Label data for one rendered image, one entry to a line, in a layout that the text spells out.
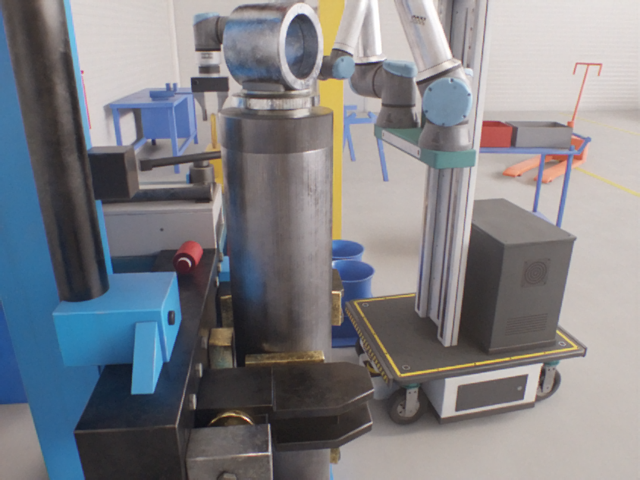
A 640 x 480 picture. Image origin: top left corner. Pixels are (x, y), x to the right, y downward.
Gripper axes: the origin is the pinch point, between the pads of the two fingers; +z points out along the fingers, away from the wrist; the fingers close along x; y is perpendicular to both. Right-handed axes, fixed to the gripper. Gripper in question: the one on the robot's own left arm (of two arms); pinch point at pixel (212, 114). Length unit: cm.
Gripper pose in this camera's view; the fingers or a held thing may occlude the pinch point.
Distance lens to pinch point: 194.0
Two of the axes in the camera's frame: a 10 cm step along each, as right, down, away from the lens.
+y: 1.0, 3.7, -9.3
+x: 10.0, -0.4, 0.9
